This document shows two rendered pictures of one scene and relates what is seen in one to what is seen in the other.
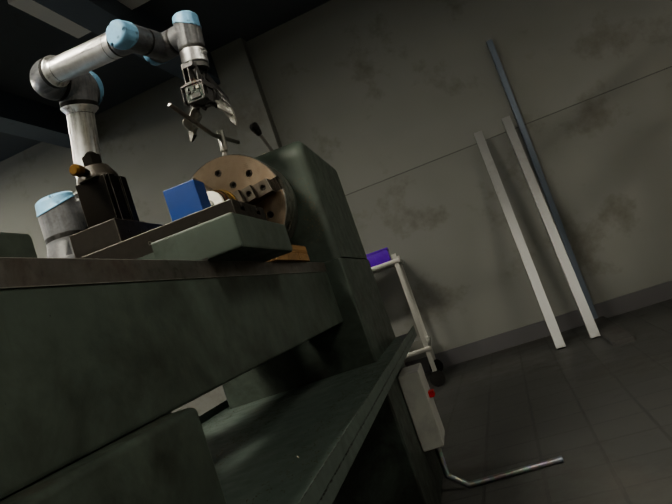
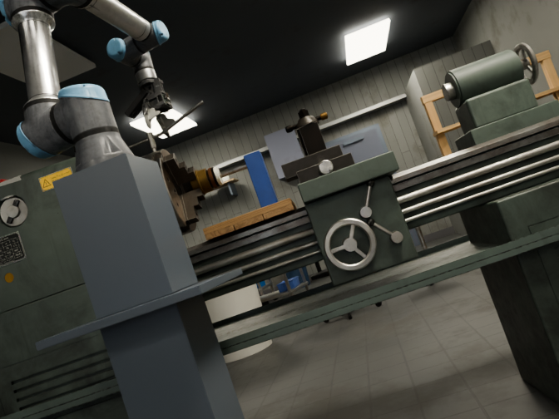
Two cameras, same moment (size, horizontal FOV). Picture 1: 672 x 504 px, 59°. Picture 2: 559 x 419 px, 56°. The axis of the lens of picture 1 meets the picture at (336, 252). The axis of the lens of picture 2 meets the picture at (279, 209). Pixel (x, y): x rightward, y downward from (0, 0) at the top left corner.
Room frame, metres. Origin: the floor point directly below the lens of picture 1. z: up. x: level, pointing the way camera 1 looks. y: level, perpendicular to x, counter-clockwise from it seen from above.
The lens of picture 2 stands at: (1.56, 2.12, 0.77)
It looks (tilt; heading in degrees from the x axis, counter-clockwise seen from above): 4 degrees up; 263
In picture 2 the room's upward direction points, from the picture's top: 19 degrees counter-clockwise
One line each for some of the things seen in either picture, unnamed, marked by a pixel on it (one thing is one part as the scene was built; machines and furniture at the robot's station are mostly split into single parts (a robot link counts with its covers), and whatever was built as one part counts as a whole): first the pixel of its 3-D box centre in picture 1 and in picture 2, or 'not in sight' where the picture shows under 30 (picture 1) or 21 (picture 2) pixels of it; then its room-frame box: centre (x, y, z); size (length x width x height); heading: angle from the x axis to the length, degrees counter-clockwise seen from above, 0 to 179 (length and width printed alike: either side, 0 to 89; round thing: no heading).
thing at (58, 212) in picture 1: (60, 215); (86, 111); (1.79, 0.76, 1.27); 0.13 x 0.12 x 0.14; 152
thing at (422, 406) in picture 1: (479, 416); not in sight; (2.08, -0.28, 0.22); 0.42 x 0.18 x 0.44; 80
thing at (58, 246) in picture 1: (70, 251); (101, 153); (1.78, 0.76, 1.15); 0.15 x 0.15 x 0.10
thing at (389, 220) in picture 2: not in sight; (360, 229); (1.16, 0.56, 0.73); 0.27 x 0.12 x 0.27; 170
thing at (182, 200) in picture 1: (198, 231); (262, 184); (1.36, 0.29, 1.00); 0.08 x 0.06 x 0.23; 80
